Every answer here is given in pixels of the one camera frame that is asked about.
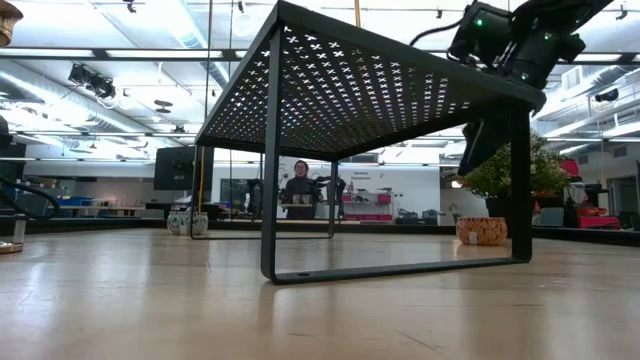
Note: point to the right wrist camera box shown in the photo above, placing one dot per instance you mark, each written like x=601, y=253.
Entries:
x=477, y=30

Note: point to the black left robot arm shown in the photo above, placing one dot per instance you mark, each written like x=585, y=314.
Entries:
x=3, y=135

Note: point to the red tool cart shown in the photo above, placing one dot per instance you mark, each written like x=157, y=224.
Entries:
x=597, y=220

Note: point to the person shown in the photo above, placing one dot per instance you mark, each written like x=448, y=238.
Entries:
x=300, y=192

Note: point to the white candle orange patterned holder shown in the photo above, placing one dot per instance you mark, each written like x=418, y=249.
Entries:
x=482, y=231

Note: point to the black monitor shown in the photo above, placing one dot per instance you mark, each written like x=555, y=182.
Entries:
x=172, y=167

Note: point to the black aluminium rig frame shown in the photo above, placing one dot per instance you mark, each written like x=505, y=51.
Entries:
x=400, y=229

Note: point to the white candle blue-white holder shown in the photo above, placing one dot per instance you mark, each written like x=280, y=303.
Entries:
x=176, y=223

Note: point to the green potted plant black pot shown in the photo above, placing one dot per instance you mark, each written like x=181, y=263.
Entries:
x=547, y=175

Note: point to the silver aluminium bracket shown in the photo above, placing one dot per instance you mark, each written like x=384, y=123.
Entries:
x=19, y=229

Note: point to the red storage bin rack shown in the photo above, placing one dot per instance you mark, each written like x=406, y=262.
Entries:
x=384, y=199

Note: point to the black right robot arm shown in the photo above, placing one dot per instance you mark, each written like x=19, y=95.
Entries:
x=565, y=12

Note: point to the black perforated metal shelf riser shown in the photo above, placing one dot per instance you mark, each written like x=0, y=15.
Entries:
x=350, y=100

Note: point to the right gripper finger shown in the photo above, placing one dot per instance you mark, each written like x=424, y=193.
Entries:
x=497, y=140
x=470, y=150

